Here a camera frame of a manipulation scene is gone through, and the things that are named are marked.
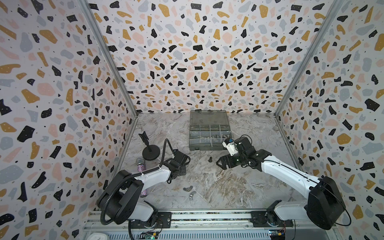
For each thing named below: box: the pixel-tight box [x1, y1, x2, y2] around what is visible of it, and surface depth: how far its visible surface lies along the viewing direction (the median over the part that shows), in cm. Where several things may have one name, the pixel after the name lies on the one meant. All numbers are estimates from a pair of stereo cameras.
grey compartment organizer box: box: [189, 109, 233, 151], surface depth 112 cm
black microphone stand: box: [138, 131, 161, 161], surface depth 99 cm
